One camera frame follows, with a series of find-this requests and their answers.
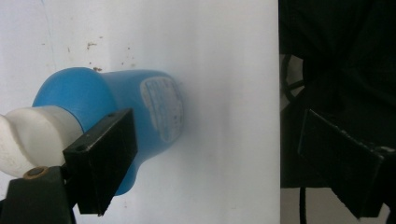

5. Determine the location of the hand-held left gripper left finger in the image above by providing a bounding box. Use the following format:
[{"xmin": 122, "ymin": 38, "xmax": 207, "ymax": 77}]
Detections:
[{"xmin": 62, "ymin": 107, "xmax": 139, "ymax": 217}]

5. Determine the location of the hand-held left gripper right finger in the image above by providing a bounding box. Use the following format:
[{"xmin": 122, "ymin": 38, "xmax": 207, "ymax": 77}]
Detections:
[{"xmin": 297, "ymin": 108, "xmax": 386, "ymax": 219}]

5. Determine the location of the blue bottle with white cap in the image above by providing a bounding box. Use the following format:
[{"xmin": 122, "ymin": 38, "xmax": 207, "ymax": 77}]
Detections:
[{"xmin": 0, "ymin": 66, "xmax": 185, "ymax": 197}]

